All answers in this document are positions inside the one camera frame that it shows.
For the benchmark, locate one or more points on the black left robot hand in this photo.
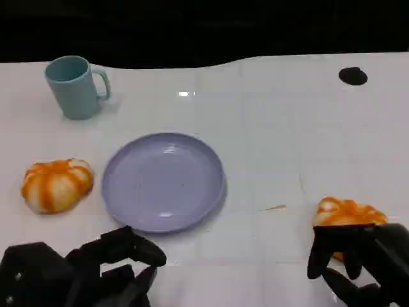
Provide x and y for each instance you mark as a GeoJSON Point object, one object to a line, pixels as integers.
{"type": "Point", "coordinates": [38, 278]}

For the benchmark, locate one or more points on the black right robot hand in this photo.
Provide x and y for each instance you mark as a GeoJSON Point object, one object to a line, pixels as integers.
{"type": "Point", "coordinates": [383, 252]}

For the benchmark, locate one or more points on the lilac plate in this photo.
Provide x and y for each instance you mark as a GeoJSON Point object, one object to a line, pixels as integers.
{"type": "Point", "coordinates": [163, 182]}

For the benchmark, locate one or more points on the orange white toy bread roll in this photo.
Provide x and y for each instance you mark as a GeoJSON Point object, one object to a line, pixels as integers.
{"type": "Point", "coordinates": [56, 187]}
{"type": "Point", "coordinates": [348, 212]}

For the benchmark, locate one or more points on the pale green mug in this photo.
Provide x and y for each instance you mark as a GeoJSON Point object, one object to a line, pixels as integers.
{"type": "Point", "coordinates": [75, 92]}

